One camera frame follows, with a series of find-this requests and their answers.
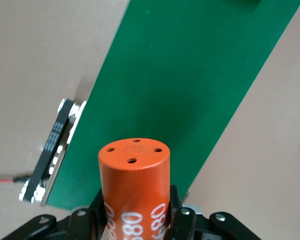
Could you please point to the orange cylinder white 4680 print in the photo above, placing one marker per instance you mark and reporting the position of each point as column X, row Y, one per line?
column 135, row 180

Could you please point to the green conveyor belt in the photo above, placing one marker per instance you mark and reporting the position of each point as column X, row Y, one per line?
column 177, row 75

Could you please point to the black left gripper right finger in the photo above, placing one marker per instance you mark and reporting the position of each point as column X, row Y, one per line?
column 180, row 225

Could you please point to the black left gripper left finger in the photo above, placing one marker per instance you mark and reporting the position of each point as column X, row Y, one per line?
column 90, row 225

